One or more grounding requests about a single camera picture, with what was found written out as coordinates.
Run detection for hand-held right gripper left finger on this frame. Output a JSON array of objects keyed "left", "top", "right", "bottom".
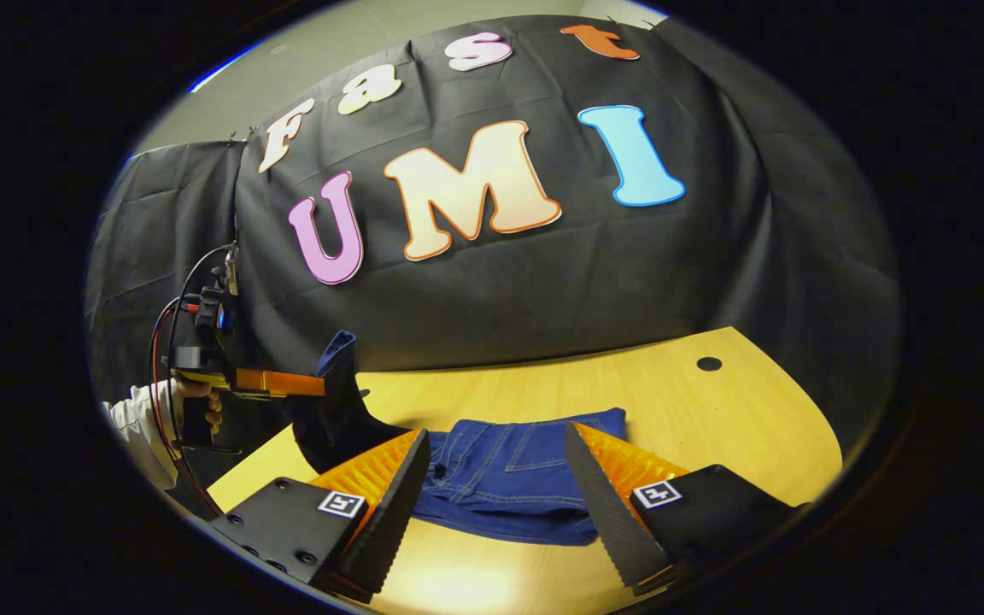
[{"left": 206, "top": 427, "right": 433, "bottom": 603}]

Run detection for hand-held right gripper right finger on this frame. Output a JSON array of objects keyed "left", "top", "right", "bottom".
[{"left": 563, "top": 420, "right": 805, "bottom": 597}]

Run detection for blue denim jeans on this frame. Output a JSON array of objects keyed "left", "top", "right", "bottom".
[{"left": 287, "top": 331, "right": 630, "bottom": 548}]

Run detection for black backdrop cloth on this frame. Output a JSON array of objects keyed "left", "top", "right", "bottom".
[{"left": 85, "top": 13, "right": 900, "bottom": 513}]

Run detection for red gripper cable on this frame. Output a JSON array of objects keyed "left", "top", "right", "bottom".
[{"left": 149, "top": 301, "right": 224, "bottom": 518}]

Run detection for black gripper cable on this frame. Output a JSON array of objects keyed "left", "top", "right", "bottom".
[{"left": 166, "top": 245, "right": 232, "bottom": 360}]

